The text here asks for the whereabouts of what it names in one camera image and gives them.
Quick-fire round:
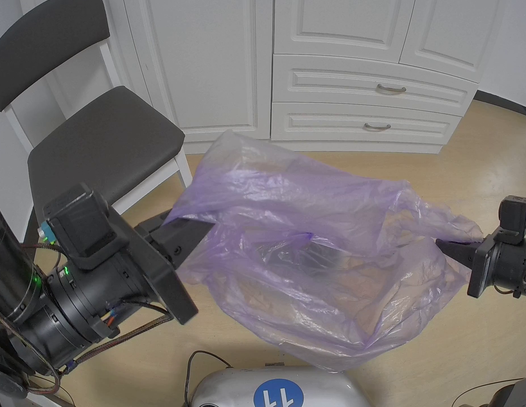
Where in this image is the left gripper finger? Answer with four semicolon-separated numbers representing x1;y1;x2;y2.
151;219;216;271
135;212;179;238

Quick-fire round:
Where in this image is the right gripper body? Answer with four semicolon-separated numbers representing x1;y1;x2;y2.
467;226;526;299

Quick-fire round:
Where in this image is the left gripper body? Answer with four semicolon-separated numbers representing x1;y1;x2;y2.
91;210;199;325

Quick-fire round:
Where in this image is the purple plastic bag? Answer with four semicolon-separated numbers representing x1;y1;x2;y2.
166;130;484;372

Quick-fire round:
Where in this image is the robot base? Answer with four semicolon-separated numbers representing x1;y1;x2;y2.
195;365;371;407

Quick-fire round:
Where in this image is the dark grey white chair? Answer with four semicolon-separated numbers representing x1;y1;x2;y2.
0;0;194;245

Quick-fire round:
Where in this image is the white wardrobe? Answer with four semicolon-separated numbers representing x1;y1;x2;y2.
17;0;505;156

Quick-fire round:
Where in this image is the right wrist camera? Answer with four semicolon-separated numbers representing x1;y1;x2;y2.
499;195;526;245

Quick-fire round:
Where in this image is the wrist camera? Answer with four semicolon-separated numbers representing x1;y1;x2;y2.
39;183;119;270
499;195;526;245

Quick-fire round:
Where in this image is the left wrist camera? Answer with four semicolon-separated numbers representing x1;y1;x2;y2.
39;183;119;270

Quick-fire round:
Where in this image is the black cable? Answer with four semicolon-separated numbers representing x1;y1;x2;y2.
184;350;234;404
451;378;520;407

